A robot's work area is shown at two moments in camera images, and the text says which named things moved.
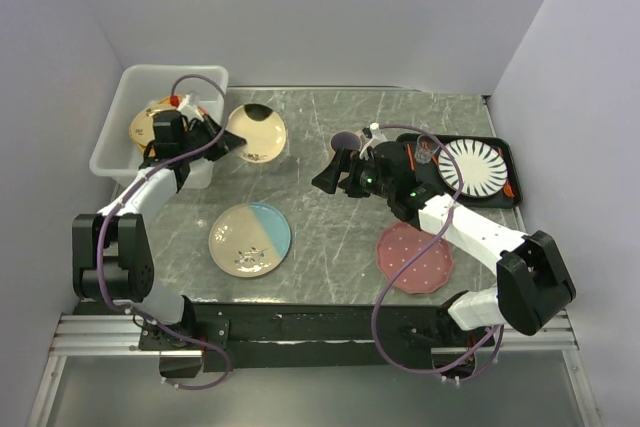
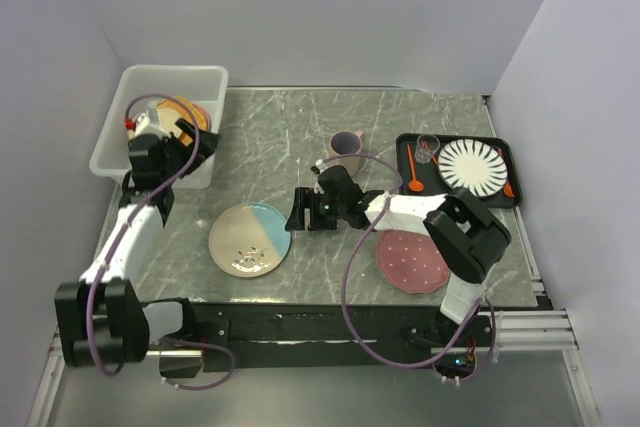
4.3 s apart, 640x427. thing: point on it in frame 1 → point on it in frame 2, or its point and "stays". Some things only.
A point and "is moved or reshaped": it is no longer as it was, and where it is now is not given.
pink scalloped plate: (398, 244) stays
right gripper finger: (328, 178) → (303, 198)
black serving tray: (508, 194) stays
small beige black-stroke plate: (264, 139) is moved or reshaped
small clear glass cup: (426, 147) stays
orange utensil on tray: (507, 190) stays
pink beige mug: (345, 140) stays
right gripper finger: (353, 184) → (322, 214)
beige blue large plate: (249, 239) stays
